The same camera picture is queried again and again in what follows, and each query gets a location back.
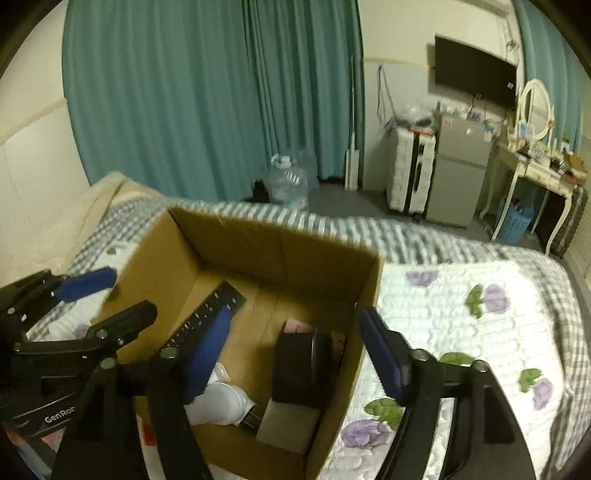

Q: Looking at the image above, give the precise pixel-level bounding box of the grey small fridge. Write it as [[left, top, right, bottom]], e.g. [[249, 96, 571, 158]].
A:
[[426, 115, 492, 228]]

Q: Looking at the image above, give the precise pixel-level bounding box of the brown cardboard box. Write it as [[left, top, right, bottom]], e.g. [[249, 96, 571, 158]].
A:
[[98, 207, 383, 479]]

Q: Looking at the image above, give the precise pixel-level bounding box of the white oval mirror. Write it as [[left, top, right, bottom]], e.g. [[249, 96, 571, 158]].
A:
[[516, 79, 555, 144]]

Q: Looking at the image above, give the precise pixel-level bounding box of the black remote control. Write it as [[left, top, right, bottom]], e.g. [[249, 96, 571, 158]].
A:
[[164, 281, 245, 350]]

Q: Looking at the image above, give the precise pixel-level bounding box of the beige pillow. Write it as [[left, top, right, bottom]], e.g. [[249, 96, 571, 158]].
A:
[[9, 171, 163, 280]]

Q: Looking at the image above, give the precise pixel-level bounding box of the red cap white bottle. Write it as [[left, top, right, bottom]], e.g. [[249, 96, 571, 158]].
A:
[[136, 415, 157, 450]]

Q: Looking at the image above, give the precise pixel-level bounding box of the black wall television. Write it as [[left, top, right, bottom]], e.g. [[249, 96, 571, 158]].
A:
[[435, 36, 517, 110]]

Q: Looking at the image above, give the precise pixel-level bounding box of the floral white quilt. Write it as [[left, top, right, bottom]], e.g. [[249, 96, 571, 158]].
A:
[[27, 197, 588, 480]]

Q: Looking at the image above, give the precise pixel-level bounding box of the green curtain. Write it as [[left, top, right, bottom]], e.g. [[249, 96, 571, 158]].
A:
[[62, 1, 363, 201], [513, 1, 584, 153]]

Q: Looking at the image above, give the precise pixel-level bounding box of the blue plastic basket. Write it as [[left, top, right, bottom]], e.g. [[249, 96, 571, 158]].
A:
[[497, 198, 534, 245]]

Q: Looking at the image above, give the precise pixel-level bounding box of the green right curtain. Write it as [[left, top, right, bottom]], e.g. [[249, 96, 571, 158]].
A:
[[513, 1, 584, 153]]

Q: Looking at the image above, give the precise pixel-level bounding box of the pink phone case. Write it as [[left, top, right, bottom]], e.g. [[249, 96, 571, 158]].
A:
[[281, 318, 348, 361]]

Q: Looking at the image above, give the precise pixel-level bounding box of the white plastic cup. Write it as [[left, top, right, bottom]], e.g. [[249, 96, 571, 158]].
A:
[[184, 362, 256, 426]]

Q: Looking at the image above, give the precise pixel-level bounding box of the white suitcase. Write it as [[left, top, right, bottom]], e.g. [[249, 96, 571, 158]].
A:
[[386, 127, 436, 216]]

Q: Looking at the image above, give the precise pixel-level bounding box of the white vanity table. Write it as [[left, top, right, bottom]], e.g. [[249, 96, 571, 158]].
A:
[[479, 143, 587, 257]]

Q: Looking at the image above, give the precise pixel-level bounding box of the clear water jug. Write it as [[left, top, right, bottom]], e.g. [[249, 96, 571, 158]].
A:
[[264, 154, 308, 210]]

